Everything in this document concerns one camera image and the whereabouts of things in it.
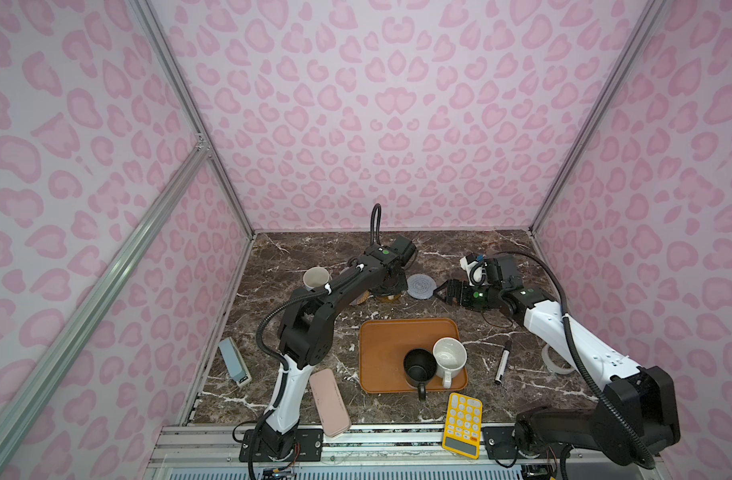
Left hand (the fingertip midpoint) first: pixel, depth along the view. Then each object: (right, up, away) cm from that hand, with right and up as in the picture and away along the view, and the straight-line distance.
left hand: (399, 285), depth 92 cm
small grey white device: (-46, -20, -10) cm, 51 cm away
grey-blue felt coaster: (+8, -2, +11) cm, 14 cm away
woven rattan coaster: (-12, -5, +8) cm, 16 cm away
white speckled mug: (+14, -20, -6) cm, 25 cm away
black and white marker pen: (+29, -22, -6) cm, 37 cm away
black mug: (+5, -22, -9) cm, 24 cm away
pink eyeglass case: (-19, -30, -14) cm, 38 cm away
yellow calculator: (+15, -33, -17) cm, 40 cm away
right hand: (+12, -1, -11) cm, 17 cm away
